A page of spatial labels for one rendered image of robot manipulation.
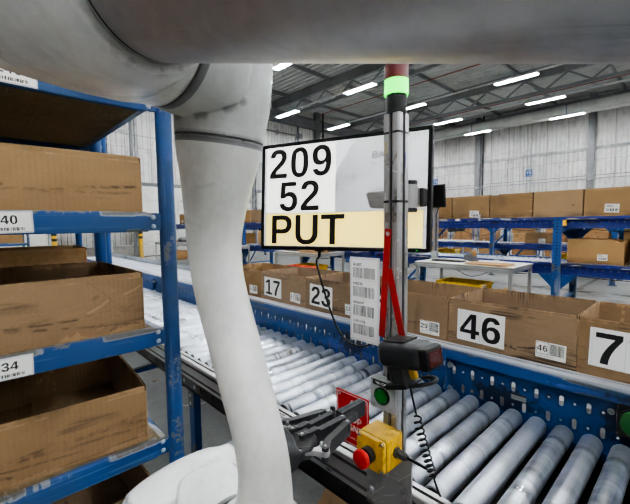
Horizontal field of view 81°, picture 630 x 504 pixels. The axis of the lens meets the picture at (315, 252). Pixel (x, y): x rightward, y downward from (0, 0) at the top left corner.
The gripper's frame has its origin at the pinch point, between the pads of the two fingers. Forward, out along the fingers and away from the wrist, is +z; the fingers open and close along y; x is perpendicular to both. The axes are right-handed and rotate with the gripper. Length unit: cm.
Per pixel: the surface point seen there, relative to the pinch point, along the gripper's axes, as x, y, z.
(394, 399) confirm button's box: -0.2, -3.0, 10.3
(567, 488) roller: 20, -28, 38
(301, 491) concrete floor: 95, 86, 61
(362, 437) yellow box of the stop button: 8.3, 1.9, 5.7
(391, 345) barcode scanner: -12.9, -4.5, 7.1
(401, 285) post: -23.7, -1.9, 14.3
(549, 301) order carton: -8, -7, 102
